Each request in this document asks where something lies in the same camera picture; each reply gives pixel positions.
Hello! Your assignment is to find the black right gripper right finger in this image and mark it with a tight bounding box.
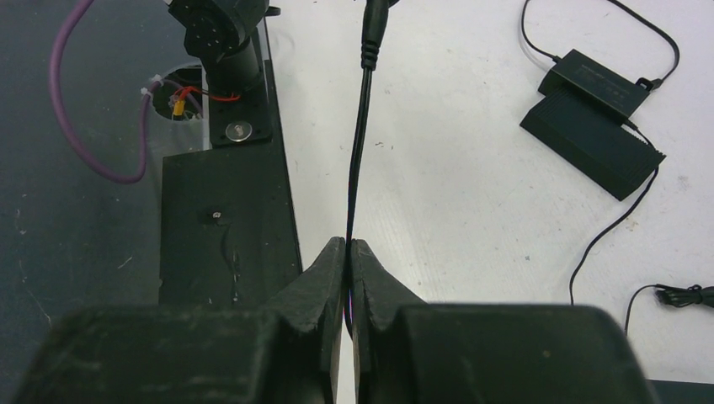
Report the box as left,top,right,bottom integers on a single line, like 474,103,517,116
350,240,657,403

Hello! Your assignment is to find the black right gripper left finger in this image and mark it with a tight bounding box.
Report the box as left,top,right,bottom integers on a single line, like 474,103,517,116
13,237,346,403

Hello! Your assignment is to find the black power plug cable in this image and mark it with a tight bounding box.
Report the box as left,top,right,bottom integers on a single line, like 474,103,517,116
343,0,714,339

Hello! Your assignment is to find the black network switch box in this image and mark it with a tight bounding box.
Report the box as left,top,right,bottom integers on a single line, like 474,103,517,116
650,380,714,404

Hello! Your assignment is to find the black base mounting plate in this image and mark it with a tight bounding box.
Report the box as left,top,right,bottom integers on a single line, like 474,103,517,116
158,23,302,307

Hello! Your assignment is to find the black ribbed power adapter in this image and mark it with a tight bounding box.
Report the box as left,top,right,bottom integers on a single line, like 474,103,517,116
520,88,665,201

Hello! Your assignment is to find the small black power brick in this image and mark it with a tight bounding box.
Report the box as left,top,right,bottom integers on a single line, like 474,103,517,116
538,50,659,124

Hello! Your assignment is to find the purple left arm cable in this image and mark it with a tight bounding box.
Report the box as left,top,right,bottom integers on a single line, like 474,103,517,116
47,0,204,186

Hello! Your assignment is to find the black adapter mains cable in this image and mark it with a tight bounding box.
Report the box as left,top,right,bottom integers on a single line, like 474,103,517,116
520,0,682,92

